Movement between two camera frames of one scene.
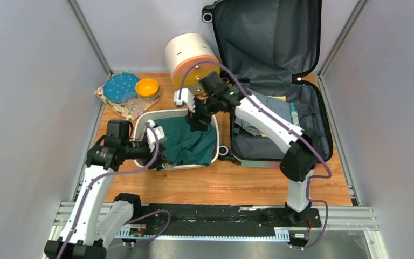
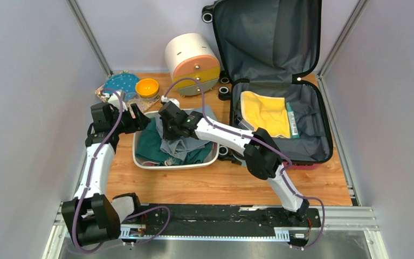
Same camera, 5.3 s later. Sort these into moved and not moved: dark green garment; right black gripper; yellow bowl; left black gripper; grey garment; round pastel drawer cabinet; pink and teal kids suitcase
Moved: grey garment; dark green garment; right black gripper; left black gripper
Not moved: pink and teal kids suitcase; yellow bowl; round pastel drawer cabinet
